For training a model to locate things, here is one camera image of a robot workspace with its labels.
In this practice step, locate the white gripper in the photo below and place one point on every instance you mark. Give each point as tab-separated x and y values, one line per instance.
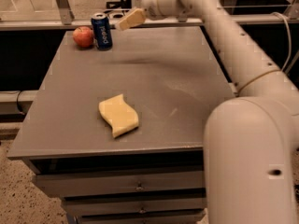
149	4

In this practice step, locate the blue pepsi can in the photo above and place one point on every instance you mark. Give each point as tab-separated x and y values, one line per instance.
101	30

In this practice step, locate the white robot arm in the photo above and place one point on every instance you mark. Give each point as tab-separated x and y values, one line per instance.
249	140

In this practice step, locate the red apple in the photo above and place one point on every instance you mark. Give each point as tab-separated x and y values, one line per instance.
83	36

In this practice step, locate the grey drawer cabinet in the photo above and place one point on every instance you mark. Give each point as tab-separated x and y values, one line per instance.
169	76

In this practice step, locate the yellow wavy sponge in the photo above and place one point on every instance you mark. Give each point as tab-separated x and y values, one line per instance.
119	115

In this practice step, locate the top grey drawer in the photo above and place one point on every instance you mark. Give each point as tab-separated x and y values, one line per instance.
103	183

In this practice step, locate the grey drawer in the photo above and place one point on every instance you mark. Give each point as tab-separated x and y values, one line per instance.
135	205
176	217
103	183

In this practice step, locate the middle grey drawer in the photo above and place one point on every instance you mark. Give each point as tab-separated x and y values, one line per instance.
135	205

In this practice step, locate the bottom grey drawer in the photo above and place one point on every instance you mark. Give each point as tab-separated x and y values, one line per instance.
176	217

